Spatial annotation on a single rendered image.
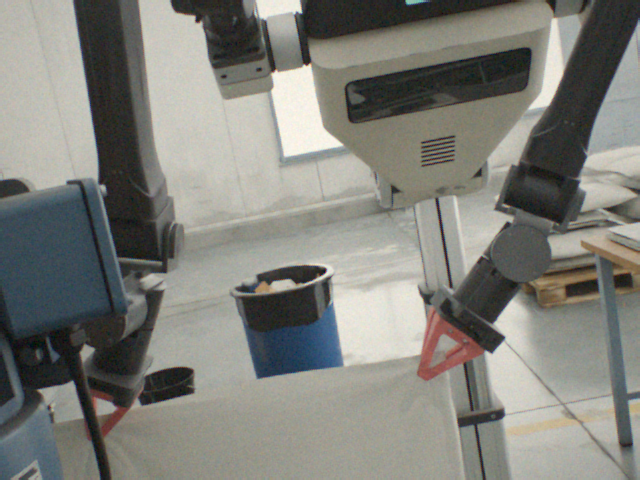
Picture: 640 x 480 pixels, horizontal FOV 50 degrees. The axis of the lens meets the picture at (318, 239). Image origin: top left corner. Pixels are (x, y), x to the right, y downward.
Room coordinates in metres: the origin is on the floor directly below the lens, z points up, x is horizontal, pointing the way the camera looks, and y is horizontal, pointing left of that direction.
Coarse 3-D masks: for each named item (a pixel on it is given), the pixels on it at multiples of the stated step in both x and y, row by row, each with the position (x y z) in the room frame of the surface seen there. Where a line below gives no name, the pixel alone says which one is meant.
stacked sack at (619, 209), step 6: (636, 198) 4.01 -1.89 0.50; (618, 204) 4.07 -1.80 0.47; (624, 204) 4.02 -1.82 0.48; (630, 204) 3.96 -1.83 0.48; (636, 204) 3.91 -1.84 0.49; (606, 210) 4.17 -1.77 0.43; (612, 210) 4.08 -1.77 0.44; (618, 210) 4.02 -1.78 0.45; (624, 210) 3.96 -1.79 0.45; (630, 210) 3.90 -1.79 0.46; (636, 210) 3.85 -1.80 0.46; (630, 216) 3.90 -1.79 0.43; (636, 216) 4.03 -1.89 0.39
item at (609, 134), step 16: (576, 16) 8.65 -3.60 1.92; (560, 32) 8.64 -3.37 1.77; (576, 32) 8.65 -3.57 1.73; (560, 48) 8.66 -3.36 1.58; (624, 64) 8.64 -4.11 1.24; (624, 80) 8.64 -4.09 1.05; (608, 96) 8.64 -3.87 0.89; (624, 96) 8.64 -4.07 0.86; (608, 112) 8.64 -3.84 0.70; (624, 112) 8.64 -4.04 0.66; (608, 128) 8.64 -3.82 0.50; (624, 128) 8.64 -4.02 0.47; (592, 144) 8.65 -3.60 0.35; (608, 144) 8.65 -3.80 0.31; (624, 144) 8.64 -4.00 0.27
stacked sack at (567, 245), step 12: (576, 228) 4.02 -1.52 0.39; (588, 228) 3.97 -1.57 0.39; (600, 228) 3.92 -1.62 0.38; (552, 240) 3.90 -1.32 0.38; (564, 240) 3.84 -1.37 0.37; (576, 240) 3.82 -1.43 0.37; (552, 252) 3.79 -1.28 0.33; (564, 252) 3.79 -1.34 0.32; (576, 252) 3.78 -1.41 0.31; (588, 252) 3.79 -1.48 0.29
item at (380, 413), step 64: (256, 384) 0.78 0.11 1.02; (320, 384) 0.75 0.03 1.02; (384, 384) 0.76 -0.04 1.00; (448, 384) 0.76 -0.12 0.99; (64, 448) 0.77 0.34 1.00; (128, 448) 0.76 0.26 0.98; (192, 448) 0.75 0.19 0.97; (256, 448) 0.74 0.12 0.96; (320, 448) 0.75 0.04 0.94; (384, 448) 0.76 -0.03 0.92; (448, 448) 0.76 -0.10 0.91
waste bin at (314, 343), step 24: (312, 264) 3.22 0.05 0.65; (240, 288) 3.12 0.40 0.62; (312, 288) 2.85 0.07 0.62; (240, 312) 2.96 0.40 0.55; (264, 312) 2.83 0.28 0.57; (288, 312) 2.81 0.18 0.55; (312, 312) 2.85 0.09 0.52; (264, 336) 2.86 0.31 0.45; (288, 336) 2.83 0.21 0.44; (312, 336) 2.85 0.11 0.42; (336, 336) 2.97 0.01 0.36; (264, 360) 2.88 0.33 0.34; (288, 360) 2.83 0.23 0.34; (312, 360) 2.85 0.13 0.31; (336, 360) 2.93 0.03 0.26
